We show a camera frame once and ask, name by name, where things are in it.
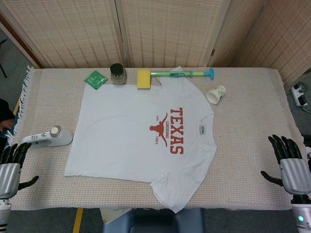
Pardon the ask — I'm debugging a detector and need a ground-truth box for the green foil packet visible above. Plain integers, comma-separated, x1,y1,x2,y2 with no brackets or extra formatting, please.
84,70,108,90

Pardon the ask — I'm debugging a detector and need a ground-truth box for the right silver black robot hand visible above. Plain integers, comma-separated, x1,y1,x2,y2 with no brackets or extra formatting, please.
260,134,311,195

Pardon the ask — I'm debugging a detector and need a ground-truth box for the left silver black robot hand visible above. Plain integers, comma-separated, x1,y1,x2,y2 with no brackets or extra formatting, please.
0,142,39,200

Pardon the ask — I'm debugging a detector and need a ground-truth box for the beige woven table cloth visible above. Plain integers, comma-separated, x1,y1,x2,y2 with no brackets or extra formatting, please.
0,65,311,212

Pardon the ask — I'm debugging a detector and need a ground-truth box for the white paper cup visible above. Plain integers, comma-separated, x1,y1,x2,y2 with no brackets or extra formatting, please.
206,85,226,104

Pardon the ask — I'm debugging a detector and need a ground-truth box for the cream board under table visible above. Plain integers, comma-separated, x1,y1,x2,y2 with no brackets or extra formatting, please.
100,208,131,224

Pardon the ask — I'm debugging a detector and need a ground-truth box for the glass jar with black lid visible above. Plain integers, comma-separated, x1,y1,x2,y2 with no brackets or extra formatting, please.
110,63,128,85

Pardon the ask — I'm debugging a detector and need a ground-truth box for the blue padded chair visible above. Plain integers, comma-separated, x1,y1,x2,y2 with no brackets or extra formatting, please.
102,207,205,233

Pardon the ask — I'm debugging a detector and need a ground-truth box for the white Texas print T-shirt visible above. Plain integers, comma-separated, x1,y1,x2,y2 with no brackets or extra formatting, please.
63,66,218,214

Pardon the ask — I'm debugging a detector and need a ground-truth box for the wooden woven screen panel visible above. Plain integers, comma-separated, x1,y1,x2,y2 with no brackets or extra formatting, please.
211,0,311,85
115,0,230,68
0,0,126,70

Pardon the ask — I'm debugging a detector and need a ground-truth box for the yellow sponge mop green handle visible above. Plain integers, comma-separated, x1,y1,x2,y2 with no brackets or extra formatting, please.
136,67,216,90

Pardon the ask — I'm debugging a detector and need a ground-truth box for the black metal stand leg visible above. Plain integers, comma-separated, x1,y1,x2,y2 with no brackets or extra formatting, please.
0,37,8,78

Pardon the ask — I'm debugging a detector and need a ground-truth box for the white handheld steamer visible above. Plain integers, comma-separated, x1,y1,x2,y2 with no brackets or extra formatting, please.
21,125,74,148

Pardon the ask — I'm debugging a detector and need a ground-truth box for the person in dark clothing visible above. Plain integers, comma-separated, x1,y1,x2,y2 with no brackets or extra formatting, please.
0,98,15,151

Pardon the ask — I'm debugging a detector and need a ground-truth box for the white power strip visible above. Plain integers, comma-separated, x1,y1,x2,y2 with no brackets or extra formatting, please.
291,83,309,107

